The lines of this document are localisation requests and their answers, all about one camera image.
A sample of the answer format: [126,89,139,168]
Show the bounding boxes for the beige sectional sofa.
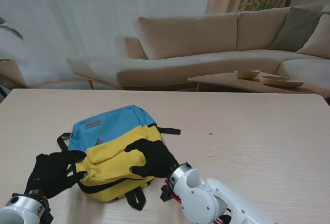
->
[66,4,330,91]

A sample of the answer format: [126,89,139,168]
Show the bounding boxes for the small deep wooden bowl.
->
[234,69,261,80]

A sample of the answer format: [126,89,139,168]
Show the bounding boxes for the red black left arm cable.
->
[41,195,54,224]

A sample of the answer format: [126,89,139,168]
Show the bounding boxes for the dark green leaf plant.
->
[0,0,24,41]

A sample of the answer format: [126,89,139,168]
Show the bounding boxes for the red black right arm cable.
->
[164,179,233,224]

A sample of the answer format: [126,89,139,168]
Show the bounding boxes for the red black arm cable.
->
[41,195,54,224]
[164,179,233,224]

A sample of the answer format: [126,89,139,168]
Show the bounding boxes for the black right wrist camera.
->
[159,184,178,203]

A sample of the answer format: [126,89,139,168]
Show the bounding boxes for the wide shallow wooden bowl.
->
[259,76,305,88]

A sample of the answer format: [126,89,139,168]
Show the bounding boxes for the blue and yellow backpack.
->
[56,105,181,211]

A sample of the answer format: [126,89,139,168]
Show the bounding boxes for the beige plant pot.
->
[0,59,26,89]

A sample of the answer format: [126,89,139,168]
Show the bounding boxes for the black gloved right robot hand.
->
[123,138,180,179]

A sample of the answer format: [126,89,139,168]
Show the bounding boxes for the low wooden coffee table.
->
[187,72,330,98]

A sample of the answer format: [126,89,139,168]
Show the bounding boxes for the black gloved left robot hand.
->
[24,149,88,200]

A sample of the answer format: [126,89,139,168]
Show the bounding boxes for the grey sofa cushion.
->
[268,7,330,53]

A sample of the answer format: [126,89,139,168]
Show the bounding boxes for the white sheer curtain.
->
[0,0,215,88]

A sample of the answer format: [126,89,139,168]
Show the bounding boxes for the beige sofa cushion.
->
[296,13,330,60]

